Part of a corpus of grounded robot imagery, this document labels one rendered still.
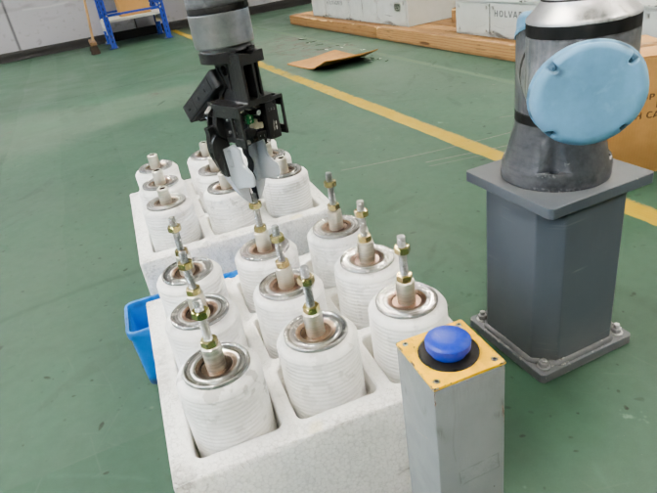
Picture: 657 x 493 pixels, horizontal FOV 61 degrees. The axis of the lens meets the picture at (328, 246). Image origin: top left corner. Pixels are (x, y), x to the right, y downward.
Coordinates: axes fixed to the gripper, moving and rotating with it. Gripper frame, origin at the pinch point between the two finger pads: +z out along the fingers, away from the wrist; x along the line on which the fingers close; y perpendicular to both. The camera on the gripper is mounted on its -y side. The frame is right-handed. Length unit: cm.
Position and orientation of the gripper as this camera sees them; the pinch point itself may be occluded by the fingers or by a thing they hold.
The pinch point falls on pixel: (249, 191)
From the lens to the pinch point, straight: 82.5
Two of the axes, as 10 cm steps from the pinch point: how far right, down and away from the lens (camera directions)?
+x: 7.2, -4.2, 5.5
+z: 1.4, 8.7, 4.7
